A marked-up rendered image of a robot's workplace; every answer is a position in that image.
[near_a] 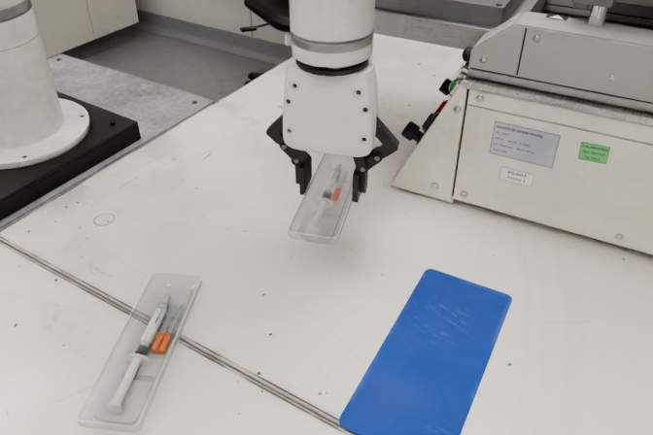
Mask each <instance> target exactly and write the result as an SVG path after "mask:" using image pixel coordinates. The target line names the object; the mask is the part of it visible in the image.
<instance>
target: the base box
mask: <svg viewBox="0 0 653 435"><path fill-rule="evenodd" d="M391 185H392V186H395V187H399V188H402V189H406V190H409V191H413V192H416V193H420V194H423V195H426V196H429V197H433V198H436V199H440V200H443V201H447V202H451V203H454V201H455V199H456V200H460V201H463V202H466V203H469V204H473V205H476V206H480V207H483V208H487V209H491V210H494V211H498V212H501V213H505V214H508V215H512V216H514V217H518V218H524V219H528V220H531V221H535V222H538V223H542V224H545V225H549V226H552V227H556V228H559V229H563V230H566V231H569V232H573V233H576V234H580V235H583V236H587V237H590V238H594V239H597V240H601V241H605V242H607V243H611V244H614V245H618V246H621V247H625V248H628V249H632V250H635V251H642V252H645V253H649V254H652V255H653V125H648V124H643V123H638V122H634V121H629V120H624V119H620V118H615V117H607V116H602V115H597V114H592V113H587V112H582V111H578V110H574V109H569V108H564V107H559V106H554V105H550V104H545V103H540V102H535V101H531V100H526V99H522V98H517V97H512V96H507V95H502V94H497V93H493V92H489V91H484V90H479V89H474V88H469V87H465V86H460V87H459V89H458V90H457V92H456V93H455V95H454V96H453V97H452V99H451V100H450V102H449V103H448V104H447V106H446V107H445V109H444V110H443V112H442V113H441V114H440V116H439V117H438V119H437V120H436V121H435V123H434V124H433V126H432V127H431V129H430V130H429V132H428V133H427V135H426V136H425V137H424V139H423V140H422V142H421V143H420V145H419V146H418V147H417V148H416V149H415V151H414V152H413V153H412V155H411V156H410V158H409V159H408V161H407V162H406V163H405V165H404V166H403V168H402V169H401V170H400V172H399V173H398V175H397V176H396V178H395V179H394V181H393V182H392V184H391Z"/></svg>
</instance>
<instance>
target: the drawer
mask: <svg viewBox="0 0 653 435"><path fill-rule="evenodd" d="M545 4H546V0H523V1H522V2H521V3H520V5H519V6H518V7H517V8H516V10H515V11H514V12H513V13H512V15H511V16H510V17H509V18H508V19H511V18H513V17H515V16H517V15H519V14H520V13H522V12H525V11H528V12H534V13H541V14H542V9H543V7H544V6H545ZM494 28H495V27H491V26H485V25H479V24H473V23H467V22H461V21H455V20H450V19H444V18H438V17H426V16H420V15H414V14H408V13H403V12H397V11H391V10H385V9H379V8H375V14H374V33H375V34H381V35H386V36H392V37H397V38H402V39H407V40H412V41H418V42H423V43H429V44H434V45H440V46H444V47H450V48H455V49H461V50H464V49H465V48H466V47H472V48H473V47H474V46H475V45H476V44H477V42H478V41H479V40H480V39H481V38H482V36H483V35H484V34H486V33H487V32H489V31H491V30H493V29H494Z"/></svg>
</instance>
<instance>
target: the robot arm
mask: <svg viewBox="0 0 653 435"><path fill-rule="evenodd" d="M289 2H290V28H291V33H290V32H287V33H286V36H285V44H286V46H291V48H292V58H290V60H289V61H288V66H287V72H286V78H285V89H284V104H283V113H282V114H281V115H280V116H279V117H278V118H277V119H276V120H275V121H274V122H273V123H272V124H270V125H269V127H268V128H267V130H266V134H267V136H268V137H270V138H271V139H272V140H273V141H274V142H275V143H276V144H278V145H279V146H280V149H281V150H282V151H283V152H284V153H285V154H286V155H287V156H288V157H289V158H290V159H291V162H292V164H293V165H294V166H295V182H296V183H297V184H299V192H300V194H301V195H304V193H305V190H306V188H307V186H308V185H309V183H310V181H311V179H312V157H311V155H310V154H309V153H308V151H312V152H320V153H328V154H336V155H344V156H352V157H353V159H354V161H355V164H356V168H355V171H354V174H353V192H352V201H353V202H357V203H358V202H359V199H360V196H361V193H366V190H367V178H368V170H369V169H371V168H372V167H374V166H375V165H376V164H378V163H379V162H381V161H382V159H383V158H385V157H387V156H389V155H390V154H392V153H394V152H395V151H397V149H398V146H399V140H398V139H397V138H396V137H395V136H394V134H393V133H392V132H391V131H390V130H389V129H388V128H387V126H386V125H385V124H384V123H383V122H382V121H381V119H380V118H379V108H378V87H377V78H376V71H375V65H374V61H373V59H372V58H371V57H370V56H371V55H372V53H373V36H374V14H375V0H289ZM89 129H90V119H89V116H88V112H87V111H86V109H85V108H84V107H82V106H81V105H79V104H77V103H75V102H73V101H69V100H66V99H60V98H58V96H57V92H56V89H55V85H54V82H53V78H52V72H51V69H50V65H49V62H48V59H47V56H46V52H45V49H44V45H43V41H42V38H41V34H40V31H39V27H38V24H37V20H36V18H35V14H34V10H33V7H32V4H31V0H0V170H1V169H14V168H20V167H25V166H30V165H34V164H38V163H41V162H44V161H47V160H50V159H52V158H55V157H57V156H60V155H61V154H63V153H65V152H67V151H69V150H70V149H72V148H74V147H75V146H76V145H77V144H79V143H80V142H81V141H82V140H83V139H84V137H85V136H86V135H87V133H88V131H89ZM375 137H377V139H378V140H379V141H380V142H381V143H382V145H381V146H380V147H376V148H375V149H373V146H374V142H375Z"/></svg>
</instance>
